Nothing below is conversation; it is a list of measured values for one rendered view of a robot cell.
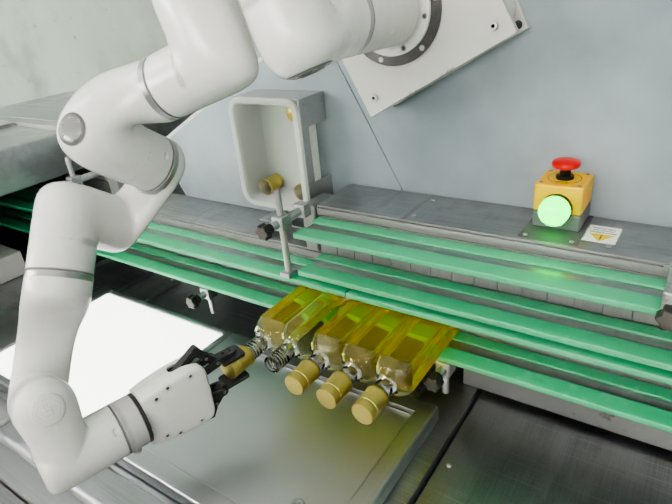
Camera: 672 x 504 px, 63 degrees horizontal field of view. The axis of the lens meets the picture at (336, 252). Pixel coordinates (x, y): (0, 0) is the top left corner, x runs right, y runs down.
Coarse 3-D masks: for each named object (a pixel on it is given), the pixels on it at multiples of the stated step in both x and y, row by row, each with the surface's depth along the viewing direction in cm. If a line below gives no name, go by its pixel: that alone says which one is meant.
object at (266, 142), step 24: (240, 120) 109; (264, 120) 113; (288, 120) 110; (240, 144) 111; (264, 144) 116; (288, 144) 112; (240, 168) 113; (264, 168) 117; (288, 168) 115; (288, 192) 115
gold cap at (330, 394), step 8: (336, 376) 78; (344, 376) 78; (328, 384) 76; (336, 384) 76; (344, 384) 77; (352, 384) 78; (320, 392) 76; (328, 392) 75; (336, 392) 76; (344, 392) 77; (320, 400) 77; (328, 400) 76; (336, 400) 75; (328, 408) 77
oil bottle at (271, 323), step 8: (296, 288) 100; (304, 288) 99; (288, 296) 97; (296, 296) 97; (304, 296) 97; (312, 296) 96; (280, 304) 95; (288, 304) 95; (296, 304) 94; (304, 304) 94; (272, 312) 93; (280, 312) 93; (288, 312) 92; (296, 312) 92; (264, 320) 91; (272, 320) 91; (280, 320) 90; (256, 328) 91; (264, 328) 90; (272, 328) 89; (280, 328) 89; (272, 336) 89; (280, 336) 90; (272, 344) 90; (280, 344) 90
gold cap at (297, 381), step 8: (304, 360) 82; (296, 368) 80; (304, 368) 80; (312, 368) 80; (288, 376) 79; (296, 376) 78; (304, 376) 79; (312, 376) 80; (288, 384) 80; (296, 384) 78; (304, 384) 79; (296, 392) 79
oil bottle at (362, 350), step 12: (384, 312) 89; (396, 312) 89; (372, 324) 87; (384, 324) 86; (396, 324) 86; (360, 336) 84; (372, 336) 84; (384, 336) 83; (348, 348) 82; (360, 348) 81; (372, 348) 81; (384, 348) 82; (348, 360) 81; (360, 360) 80; (372, 360) 80; (360, 372) 80; (372, 372) 81
